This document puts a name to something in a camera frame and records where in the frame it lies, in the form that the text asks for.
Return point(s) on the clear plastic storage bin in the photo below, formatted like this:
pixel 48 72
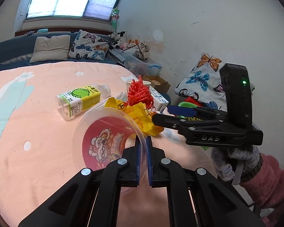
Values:
pixel 144 66

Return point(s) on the colourful pinwheel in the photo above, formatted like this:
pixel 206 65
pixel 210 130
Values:
pixel 115 16

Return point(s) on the black and white cow plush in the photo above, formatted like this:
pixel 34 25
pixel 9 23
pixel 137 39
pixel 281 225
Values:
pixel 117 39

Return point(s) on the grey keyboard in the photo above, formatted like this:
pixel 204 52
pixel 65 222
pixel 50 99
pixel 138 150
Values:
pixel 117 54

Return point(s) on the green plastic mesh basket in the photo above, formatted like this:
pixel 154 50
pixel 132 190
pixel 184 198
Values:
pixel 187 104

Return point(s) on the pink plush toy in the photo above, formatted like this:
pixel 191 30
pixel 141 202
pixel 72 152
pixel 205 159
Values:
pixel 130 44

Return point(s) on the butterfly print pillow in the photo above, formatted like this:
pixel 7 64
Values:
pixel 90 45

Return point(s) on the cardboard box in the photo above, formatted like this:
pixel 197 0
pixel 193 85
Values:
pixel 158 82

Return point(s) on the yellow snack wrapper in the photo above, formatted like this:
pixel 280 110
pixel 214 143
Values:
pixel 135 113

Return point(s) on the blue sofa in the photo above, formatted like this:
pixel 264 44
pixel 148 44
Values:
pixel 4 49

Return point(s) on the person's right hand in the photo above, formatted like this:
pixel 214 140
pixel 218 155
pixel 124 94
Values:
pixel 222 163

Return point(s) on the white paper cup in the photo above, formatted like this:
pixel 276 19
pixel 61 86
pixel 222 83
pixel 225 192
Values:
pixel 146 83

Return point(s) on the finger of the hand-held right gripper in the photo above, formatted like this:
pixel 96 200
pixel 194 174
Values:
pixel 179 110
pixel 165 120

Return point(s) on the beige pillow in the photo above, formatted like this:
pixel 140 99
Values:
pixel 49 48

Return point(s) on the red box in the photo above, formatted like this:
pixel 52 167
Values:
pixel 191 99

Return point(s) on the white milk carton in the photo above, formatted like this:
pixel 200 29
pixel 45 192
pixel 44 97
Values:
pixel 159 99

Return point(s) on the red plastic mesh net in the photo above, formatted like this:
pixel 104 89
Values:
pixel 139 92

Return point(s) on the butterfly print folded quilt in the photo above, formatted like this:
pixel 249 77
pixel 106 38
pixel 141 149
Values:
pixel 198 80

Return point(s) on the grey husky plush toy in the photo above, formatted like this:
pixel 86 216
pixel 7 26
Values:
pixel 143 50

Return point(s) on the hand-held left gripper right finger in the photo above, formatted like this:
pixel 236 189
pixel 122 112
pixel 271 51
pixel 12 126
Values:
pixel 149 160

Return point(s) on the plastic bottle yellow green label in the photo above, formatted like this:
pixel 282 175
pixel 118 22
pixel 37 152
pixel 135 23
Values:
pixel 82 97

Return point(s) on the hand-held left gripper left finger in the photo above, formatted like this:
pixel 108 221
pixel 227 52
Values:
pixel 138 156

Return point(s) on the teal packet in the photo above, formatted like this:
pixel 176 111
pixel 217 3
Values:
pixel 42 30

